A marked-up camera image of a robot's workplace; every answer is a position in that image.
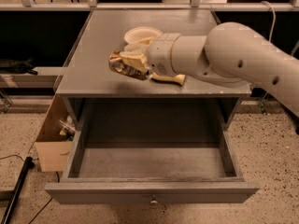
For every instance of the plastic trash in box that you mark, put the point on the plastic trash in box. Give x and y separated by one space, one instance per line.
68 128

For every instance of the metal railing frame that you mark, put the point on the metal railing frame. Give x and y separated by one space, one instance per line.
216 5

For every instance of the grey wooden cabinet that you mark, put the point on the grey wooden cabinet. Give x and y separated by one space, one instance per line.
96 96

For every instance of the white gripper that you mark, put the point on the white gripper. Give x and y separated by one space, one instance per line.
159 56

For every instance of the black object on ledge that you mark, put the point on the black object on ledge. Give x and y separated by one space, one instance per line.
8 66

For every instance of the yellow sponge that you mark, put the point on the yellow sponge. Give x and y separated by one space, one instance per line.
179 79

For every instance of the metal drawer knob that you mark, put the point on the metal drawer knob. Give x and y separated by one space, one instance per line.
153 201

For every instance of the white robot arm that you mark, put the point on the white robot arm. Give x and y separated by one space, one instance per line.
229 54

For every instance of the white paper bowl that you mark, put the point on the white paper bowl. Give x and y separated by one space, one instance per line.
140 34

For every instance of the black floor pole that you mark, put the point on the black floor pole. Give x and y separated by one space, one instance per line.
14 195

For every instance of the cardboard box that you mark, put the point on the cardboard box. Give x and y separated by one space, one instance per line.
52 147

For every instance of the grey open top drawer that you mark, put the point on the grey open top drawer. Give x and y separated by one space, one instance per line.
122 167

